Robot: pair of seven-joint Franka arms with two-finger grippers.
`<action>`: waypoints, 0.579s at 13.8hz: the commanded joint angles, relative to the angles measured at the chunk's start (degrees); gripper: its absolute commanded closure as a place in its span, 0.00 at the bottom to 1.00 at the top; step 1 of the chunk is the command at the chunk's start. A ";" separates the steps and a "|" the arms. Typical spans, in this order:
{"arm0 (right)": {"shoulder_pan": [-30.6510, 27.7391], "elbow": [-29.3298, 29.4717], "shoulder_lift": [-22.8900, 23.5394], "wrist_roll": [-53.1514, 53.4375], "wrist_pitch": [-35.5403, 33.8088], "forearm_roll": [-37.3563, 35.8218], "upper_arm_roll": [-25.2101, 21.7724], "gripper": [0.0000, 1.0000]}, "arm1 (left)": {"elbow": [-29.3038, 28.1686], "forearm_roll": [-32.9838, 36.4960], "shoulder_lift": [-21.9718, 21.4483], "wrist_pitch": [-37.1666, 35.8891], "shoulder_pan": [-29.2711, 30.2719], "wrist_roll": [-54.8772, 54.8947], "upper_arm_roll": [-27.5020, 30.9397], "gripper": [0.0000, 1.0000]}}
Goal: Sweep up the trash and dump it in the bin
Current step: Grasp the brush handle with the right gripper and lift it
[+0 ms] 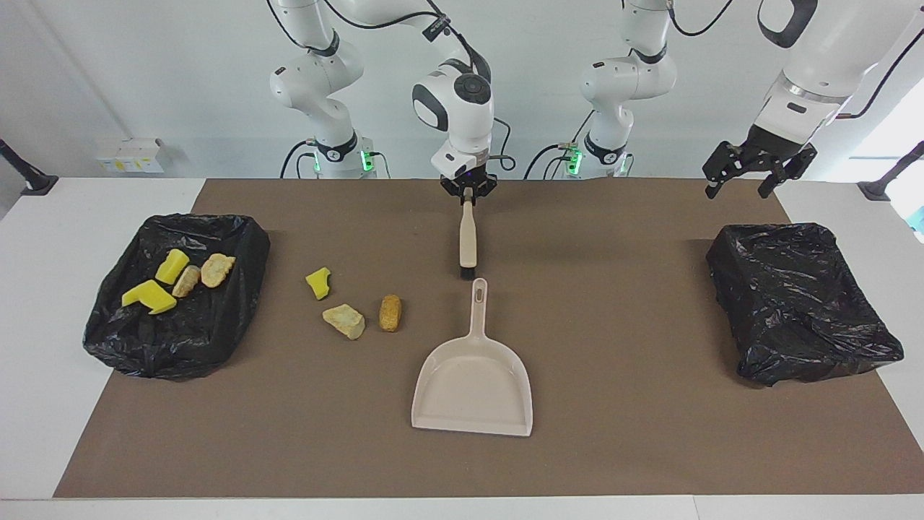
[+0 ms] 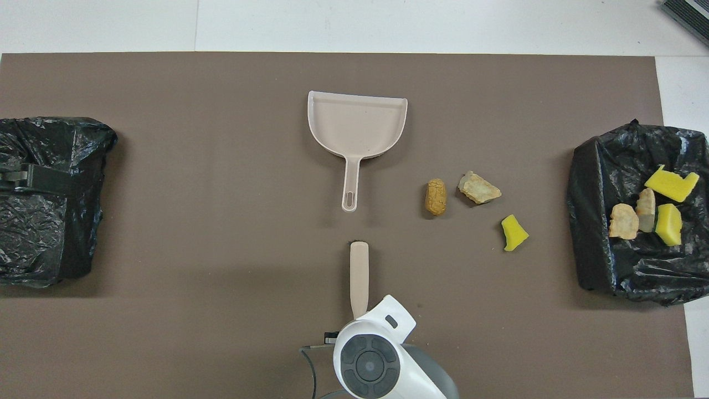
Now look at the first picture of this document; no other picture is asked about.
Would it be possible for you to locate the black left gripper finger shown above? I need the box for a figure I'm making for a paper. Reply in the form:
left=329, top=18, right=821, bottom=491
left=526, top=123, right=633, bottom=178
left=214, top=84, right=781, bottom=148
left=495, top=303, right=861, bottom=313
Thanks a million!
left=704, top=142, right=754, bottom=199
left=758, top=147, right=819, bottom=199

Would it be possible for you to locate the beige brush with black bristles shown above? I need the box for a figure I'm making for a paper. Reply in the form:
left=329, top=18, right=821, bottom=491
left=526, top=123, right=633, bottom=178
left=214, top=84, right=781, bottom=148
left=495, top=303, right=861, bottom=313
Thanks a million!
left=459, top=199, right=481, bottom=282

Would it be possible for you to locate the brown peanut shaped bread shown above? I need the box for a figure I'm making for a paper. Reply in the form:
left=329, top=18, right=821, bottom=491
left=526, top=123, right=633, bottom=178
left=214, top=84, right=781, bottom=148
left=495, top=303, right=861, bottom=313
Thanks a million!
left=379, top=293, right=403, bottom=334

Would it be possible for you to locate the small yellow sponge wedge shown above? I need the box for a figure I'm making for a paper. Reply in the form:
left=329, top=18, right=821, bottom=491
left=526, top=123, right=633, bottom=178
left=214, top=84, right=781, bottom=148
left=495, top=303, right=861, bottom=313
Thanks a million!
left=305, top=266, right=333, bottom=301

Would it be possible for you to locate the pale crusty bread chunk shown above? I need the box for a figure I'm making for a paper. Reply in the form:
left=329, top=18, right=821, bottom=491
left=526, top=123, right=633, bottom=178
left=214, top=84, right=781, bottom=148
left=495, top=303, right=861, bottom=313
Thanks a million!
left=322, top=304, right=367, bottom=341

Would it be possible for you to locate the beige plastic dustpan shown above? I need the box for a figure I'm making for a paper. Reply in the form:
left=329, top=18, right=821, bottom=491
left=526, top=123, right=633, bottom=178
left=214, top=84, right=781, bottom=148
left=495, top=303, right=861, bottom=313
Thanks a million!
left=411, top=277, right=534, bottom=438

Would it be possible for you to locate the striped toy croissant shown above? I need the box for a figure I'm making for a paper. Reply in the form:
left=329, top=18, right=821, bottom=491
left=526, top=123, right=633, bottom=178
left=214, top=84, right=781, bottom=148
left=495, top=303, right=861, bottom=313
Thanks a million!
left=199, top=252, right=237, bottom=289
left=171, top=264, right=202, bottom=299

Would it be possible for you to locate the yellow sponge with green pad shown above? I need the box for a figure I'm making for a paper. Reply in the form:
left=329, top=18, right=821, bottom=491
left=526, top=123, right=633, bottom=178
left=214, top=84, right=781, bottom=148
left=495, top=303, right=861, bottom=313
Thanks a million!
left=155, top=248, right=191, bottom=286

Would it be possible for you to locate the yellow notched sponge piece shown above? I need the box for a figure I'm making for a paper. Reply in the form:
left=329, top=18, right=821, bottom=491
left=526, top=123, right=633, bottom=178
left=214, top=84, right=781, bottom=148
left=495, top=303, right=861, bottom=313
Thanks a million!
left=121, top=279, right=178, bottom=316

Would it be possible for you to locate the black plastic trash bag bin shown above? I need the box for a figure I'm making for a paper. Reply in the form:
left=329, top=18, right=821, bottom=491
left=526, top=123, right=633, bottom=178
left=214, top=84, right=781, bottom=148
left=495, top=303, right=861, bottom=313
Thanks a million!
left=706, top=222, right=905, bottom=387
left=83, top=214, right=271, bottom=381

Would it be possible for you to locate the black angled stand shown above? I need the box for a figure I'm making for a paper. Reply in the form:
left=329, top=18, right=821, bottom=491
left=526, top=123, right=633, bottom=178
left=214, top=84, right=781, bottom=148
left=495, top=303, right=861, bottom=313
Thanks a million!
left=0, top=139, right=59, bottom=196
left=858, top=140, right=924, bottom=202

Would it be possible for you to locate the brown table mat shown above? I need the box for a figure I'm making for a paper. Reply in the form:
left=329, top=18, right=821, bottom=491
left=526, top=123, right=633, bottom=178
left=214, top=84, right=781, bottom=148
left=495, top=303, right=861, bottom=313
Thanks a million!
left=53, top=178, right=924, bottom=499

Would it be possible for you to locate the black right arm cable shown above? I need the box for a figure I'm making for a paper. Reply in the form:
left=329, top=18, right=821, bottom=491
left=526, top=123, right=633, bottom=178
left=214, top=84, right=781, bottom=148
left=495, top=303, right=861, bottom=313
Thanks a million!
left=266, top=0, right=518, bottom=173

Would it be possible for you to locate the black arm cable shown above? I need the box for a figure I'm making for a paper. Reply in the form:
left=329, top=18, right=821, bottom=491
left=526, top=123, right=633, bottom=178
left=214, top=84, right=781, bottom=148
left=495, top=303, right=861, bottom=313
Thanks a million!
left=266, top=0, right=518, bottom=173
left=664, top=0, right=924, bottom=120

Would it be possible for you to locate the black base power cable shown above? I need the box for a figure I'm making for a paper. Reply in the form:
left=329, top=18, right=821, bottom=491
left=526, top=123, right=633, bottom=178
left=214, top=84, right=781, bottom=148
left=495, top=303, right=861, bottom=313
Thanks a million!
left=523, top=142, right=582, bottom=180
left=279, top=139, right=318, bottom=179

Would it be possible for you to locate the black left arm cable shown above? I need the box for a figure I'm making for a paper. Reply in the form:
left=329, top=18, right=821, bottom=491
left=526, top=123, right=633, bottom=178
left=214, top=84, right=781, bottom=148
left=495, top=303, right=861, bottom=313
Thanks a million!
left=664, top=0, right=924, bottom=120

